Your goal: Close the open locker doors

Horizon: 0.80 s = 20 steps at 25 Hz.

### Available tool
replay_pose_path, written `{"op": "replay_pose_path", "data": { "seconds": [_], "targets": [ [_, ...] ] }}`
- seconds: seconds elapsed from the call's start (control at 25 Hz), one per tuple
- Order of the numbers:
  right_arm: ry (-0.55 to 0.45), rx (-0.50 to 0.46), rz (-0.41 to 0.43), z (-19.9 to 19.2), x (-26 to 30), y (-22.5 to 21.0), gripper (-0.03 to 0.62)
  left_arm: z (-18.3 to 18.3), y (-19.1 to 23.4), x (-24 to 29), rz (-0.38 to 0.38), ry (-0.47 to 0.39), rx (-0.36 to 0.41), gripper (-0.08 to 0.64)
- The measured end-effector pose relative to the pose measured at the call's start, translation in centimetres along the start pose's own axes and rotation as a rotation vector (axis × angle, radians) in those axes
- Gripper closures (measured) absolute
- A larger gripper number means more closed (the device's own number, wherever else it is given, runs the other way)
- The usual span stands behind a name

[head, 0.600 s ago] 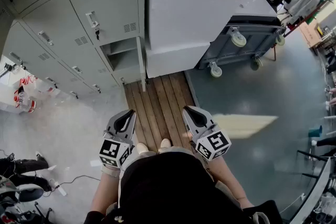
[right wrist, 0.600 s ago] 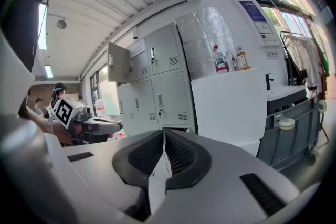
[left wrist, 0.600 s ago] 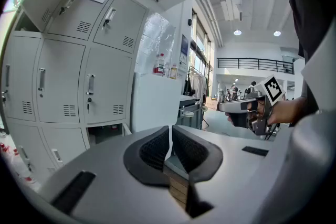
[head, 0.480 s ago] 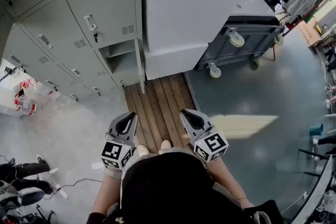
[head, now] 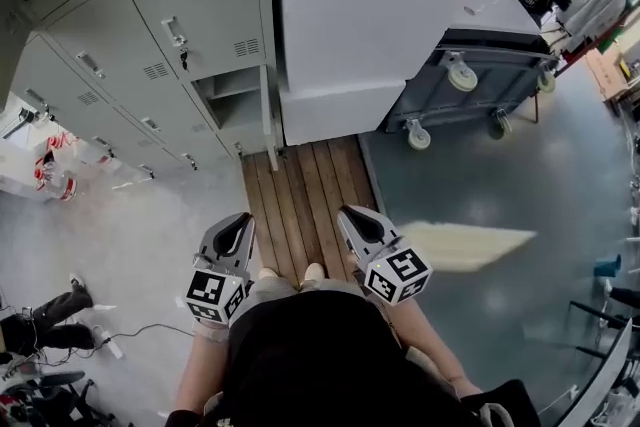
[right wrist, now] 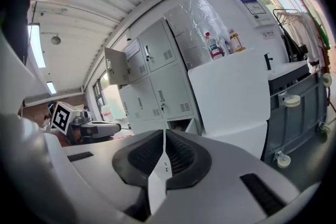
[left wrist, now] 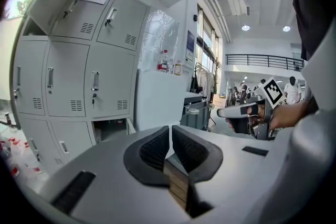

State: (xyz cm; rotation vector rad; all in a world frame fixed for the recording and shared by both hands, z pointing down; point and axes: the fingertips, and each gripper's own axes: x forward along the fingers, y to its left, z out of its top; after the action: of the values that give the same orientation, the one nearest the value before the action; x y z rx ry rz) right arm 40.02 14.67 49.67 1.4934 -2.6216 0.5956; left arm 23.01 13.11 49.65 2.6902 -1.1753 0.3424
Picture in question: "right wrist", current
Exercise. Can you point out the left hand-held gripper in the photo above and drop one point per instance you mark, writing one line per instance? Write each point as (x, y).
(61, 118)

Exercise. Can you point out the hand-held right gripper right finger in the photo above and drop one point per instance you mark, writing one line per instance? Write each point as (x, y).
(223, 178)

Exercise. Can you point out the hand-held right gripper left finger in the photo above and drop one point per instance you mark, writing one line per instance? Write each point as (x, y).
(105, 165)

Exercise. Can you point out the thin white locker door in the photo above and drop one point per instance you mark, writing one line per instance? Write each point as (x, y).
(157, 186)

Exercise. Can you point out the grey locker door with vents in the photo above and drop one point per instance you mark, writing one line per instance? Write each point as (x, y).
(115, 65)

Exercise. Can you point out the grey metal locker cabinet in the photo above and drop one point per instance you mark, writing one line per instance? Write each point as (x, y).
(168, 91)

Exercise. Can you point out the white plastic jug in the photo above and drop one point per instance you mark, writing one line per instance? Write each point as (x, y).
(107, 112)

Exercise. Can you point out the dark-framed window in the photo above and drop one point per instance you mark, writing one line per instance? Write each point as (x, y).
(110, 94)

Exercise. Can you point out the short ceiling light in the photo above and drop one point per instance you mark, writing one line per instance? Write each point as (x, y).
(51, 87)

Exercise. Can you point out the white counter cabinet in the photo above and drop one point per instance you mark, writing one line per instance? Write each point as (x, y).
(228, 97)

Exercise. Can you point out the grey cart with white wheels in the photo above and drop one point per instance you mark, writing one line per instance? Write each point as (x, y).
(299, 118)

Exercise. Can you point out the round ceiling detector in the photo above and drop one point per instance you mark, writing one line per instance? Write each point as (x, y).
(56, 40)

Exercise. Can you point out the long ceiling light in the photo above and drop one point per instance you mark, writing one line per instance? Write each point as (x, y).
(36, 44)

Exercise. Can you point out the black sink counter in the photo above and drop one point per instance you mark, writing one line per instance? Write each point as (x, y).
(287, 78)

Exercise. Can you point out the black faucet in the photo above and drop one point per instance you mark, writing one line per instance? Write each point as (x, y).
(268, 61)

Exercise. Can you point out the person's dark shirt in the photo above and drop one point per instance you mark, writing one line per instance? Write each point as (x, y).
(14, 34)

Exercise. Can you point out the small dark-capped bottle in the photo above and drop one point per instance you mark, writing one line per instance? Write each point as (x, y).
(228, 47)

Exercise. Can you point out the red-capped clear bottle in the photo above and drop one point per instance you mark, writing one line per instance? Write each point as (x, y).
(214, 47)

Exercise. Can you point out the yellow oil bottle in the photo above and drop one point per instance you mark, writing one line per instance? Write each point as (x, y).
(237, 42)

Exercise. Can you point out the clear plastic film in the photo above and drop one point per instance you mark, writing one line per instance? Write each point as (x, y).
(199, 23)

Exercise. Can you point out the black hanging bag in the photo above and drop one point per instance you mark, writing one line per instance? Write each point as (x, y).
(292, 49)

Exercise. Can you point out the hanging white clothes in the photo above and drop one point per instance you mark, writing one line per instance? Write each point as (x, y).
(309, 34)

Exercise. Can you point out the black clothes rack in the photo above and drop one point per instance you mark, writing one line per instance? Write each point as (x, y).
(278, 18)

